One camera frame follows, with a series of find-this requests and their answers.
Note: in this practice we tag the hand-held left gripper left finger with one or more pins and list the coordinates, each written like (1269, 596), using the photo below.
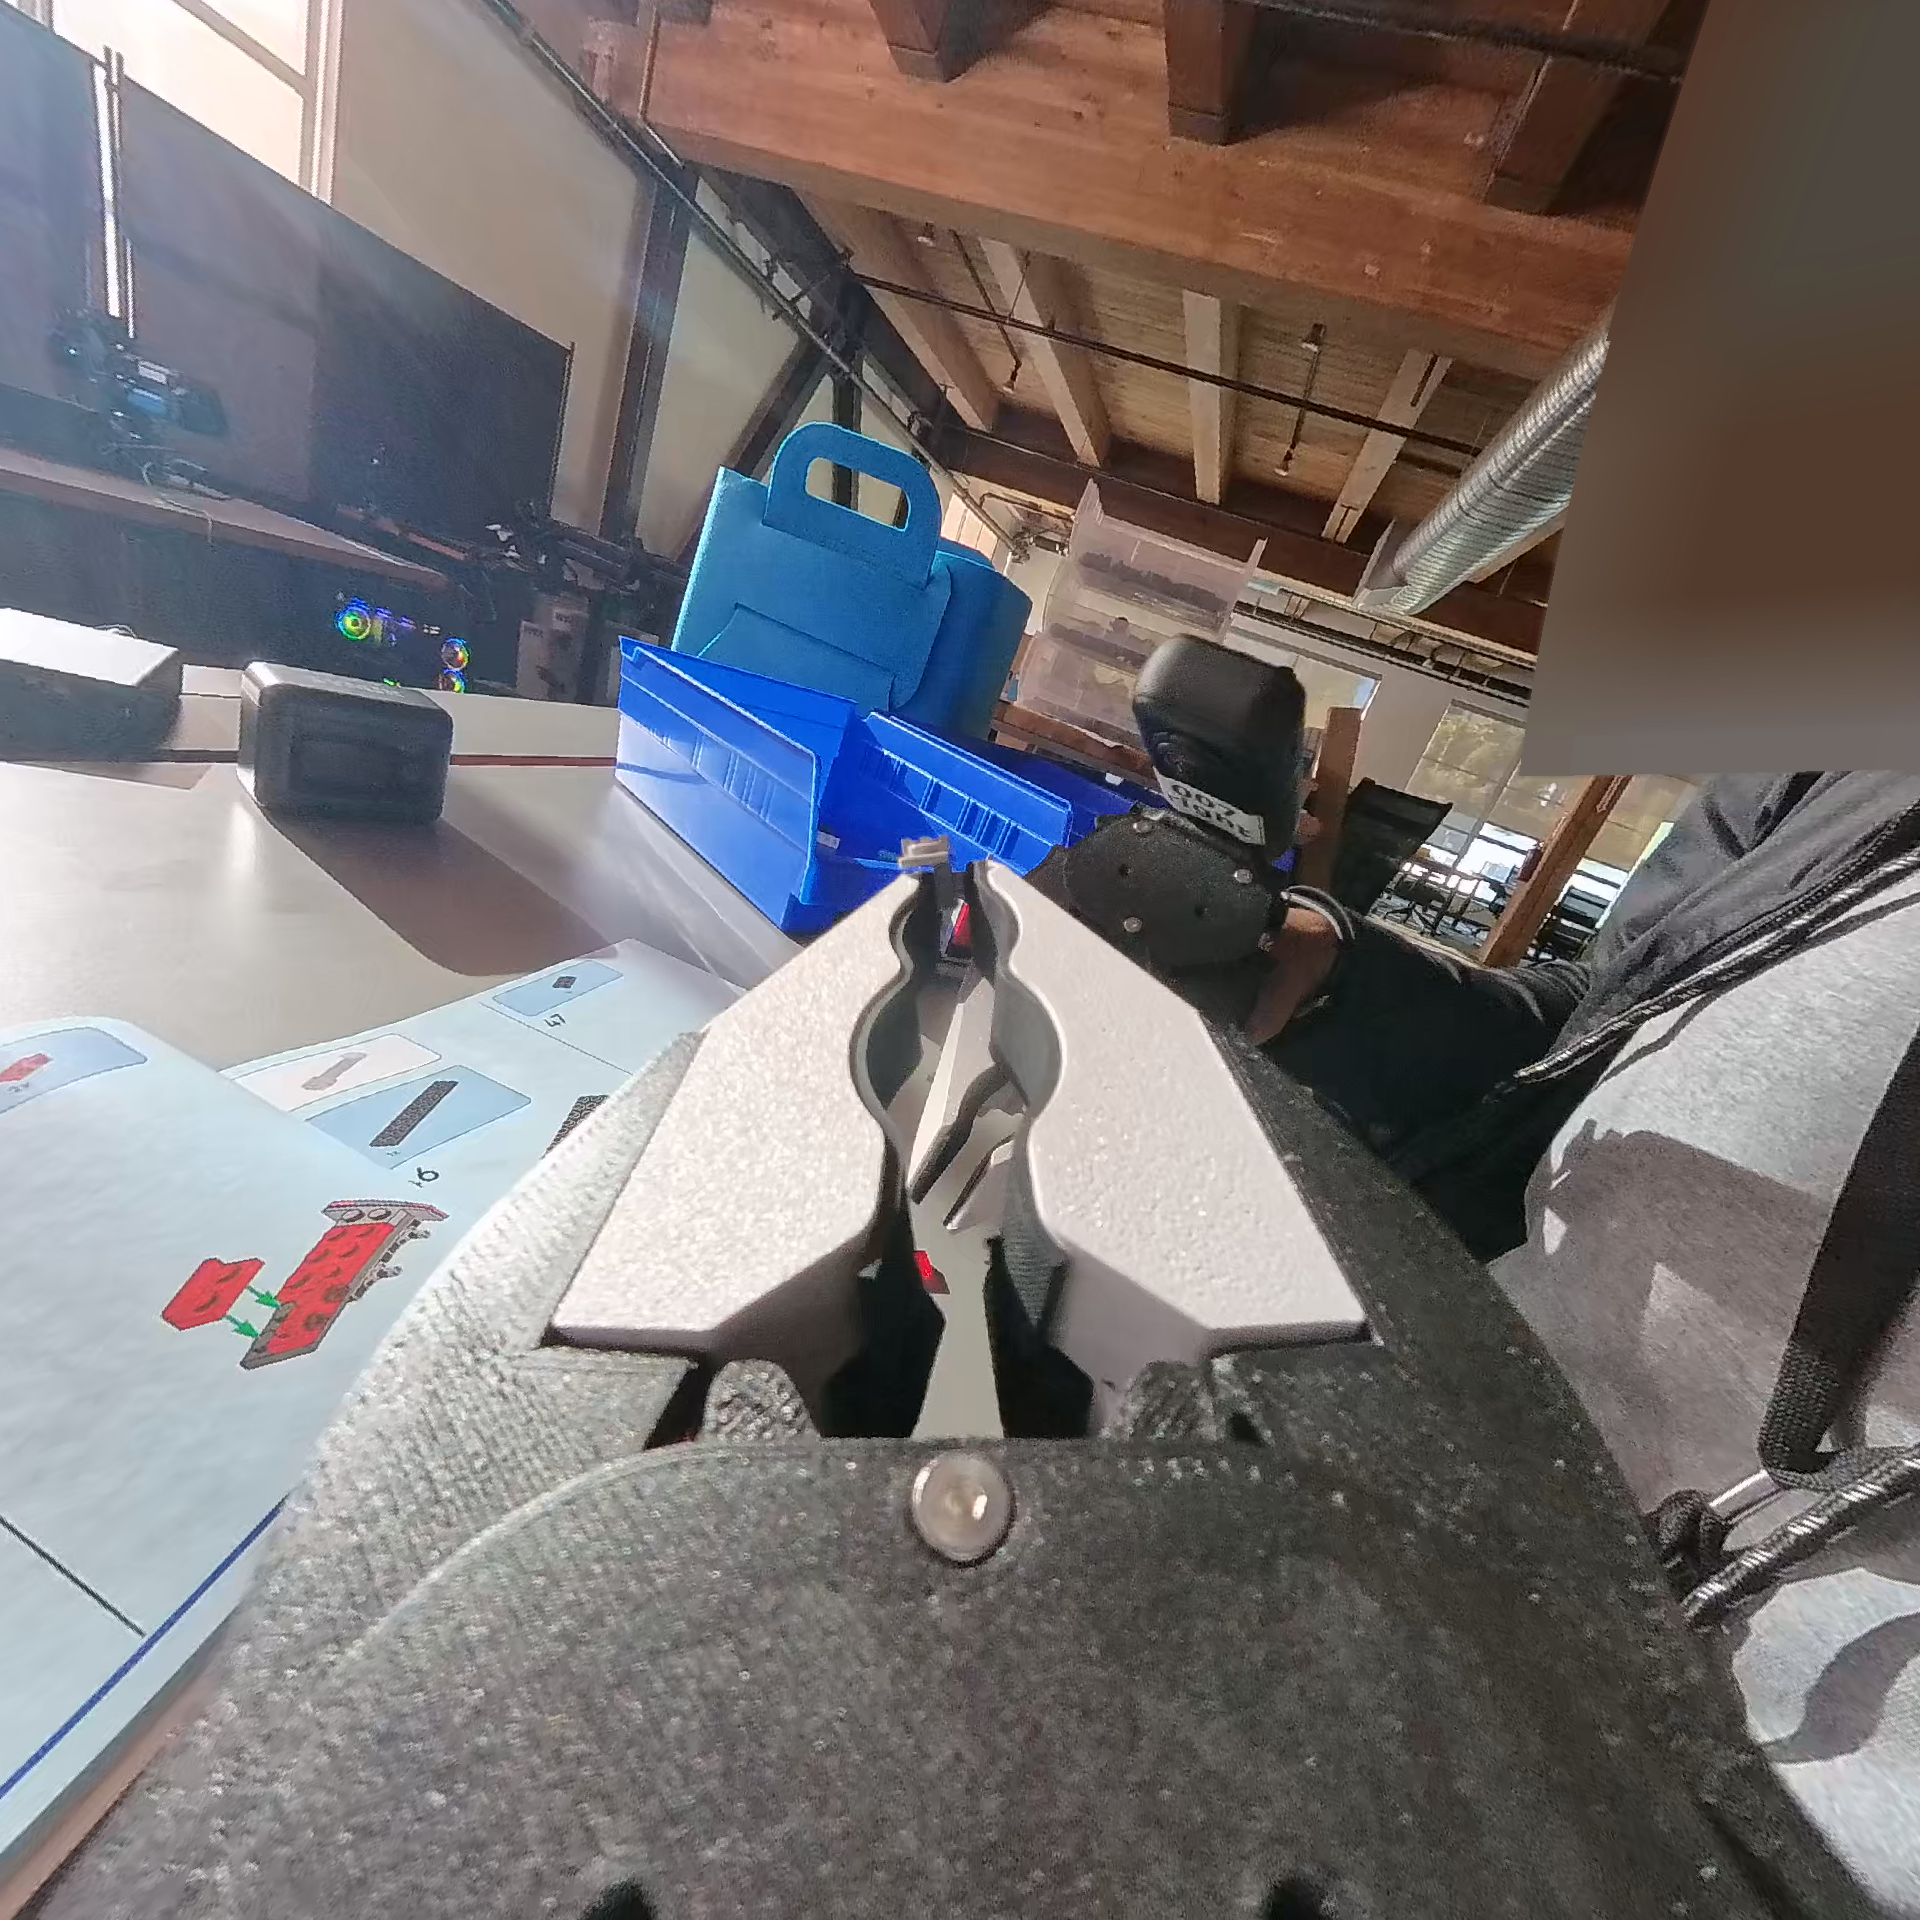
(722, 1202)

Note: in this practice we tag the black ceiling pipe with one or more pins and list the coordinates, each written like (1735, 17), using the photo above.
(1172, 365)

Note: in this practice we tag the black robot arm with camera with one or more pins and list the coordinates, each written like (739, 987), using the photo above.
(135, 382)

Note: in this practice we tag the wooden workbench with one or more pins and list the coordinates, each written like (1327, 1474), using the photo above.
(225, 517)

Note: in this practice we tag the red brick plate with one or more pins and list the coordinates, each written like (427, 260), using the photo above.
(932, 1273)

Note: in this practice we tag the person's right forearm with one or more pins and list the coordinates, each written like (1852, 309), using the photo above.
(1426, 1036)

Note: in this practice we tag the bright window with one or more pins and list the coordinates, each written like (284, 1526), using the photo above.
(225, 45)

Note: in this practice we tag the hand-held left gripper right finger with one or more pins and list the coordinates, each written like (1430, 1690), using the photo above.
(1185, 1202)

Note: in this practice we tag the small red brick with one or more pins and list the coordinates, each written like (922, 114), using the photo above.
(963, 931)

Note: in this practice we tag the grey bracket brick plate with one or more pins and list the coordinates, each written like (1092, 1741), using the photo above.
(926, 853)

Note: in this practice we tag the computer with rainbow fans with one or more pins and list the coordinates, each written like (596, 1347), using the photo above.
(389, 629)

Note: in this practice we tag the clear plastic drawer organizer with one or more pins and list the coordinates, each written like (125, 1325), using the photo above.
(1142, 601)

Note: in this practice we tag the blue felt bag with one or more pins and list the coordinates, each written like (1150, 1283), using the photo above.
(841, 587)

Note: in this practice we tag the dark partition panel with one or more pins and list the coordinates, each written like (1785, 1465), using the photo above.
(377, 377)

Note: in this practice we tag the blue plastic bin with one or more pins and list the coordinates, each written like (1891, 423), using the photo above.
(722, 765)

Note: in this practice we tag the black mesh office chair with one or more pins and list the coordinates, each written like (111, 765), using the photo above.
(1388, 850)

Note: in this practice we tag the dark grey box device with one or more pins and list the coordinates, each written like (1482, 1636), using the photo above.
(347, 745)

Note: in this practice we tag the light blue instruction booklet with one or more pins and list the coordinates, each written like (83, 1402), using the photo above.
(150, 1349)

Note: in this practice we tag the silver ventilation duct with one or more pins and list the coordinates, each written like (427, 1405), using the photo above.
(1484, 481)

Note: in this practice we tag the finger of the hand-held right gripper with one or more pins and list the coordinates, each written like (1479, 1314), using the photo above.
(988, 1172)
(954, 1090)

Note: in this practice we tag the person's right hand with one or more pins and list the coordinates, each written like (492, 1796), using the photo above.
(1301, 969)

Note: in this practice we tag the person's black jacket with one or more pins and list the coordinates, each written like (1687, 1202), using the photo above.
(1724, 901)

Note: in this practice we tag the grey desk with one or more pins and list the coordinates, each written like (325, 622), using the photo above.
(150, 901)

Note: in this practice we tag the black power adapter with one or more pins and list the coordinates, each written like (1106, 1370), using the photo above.
(83, 682)

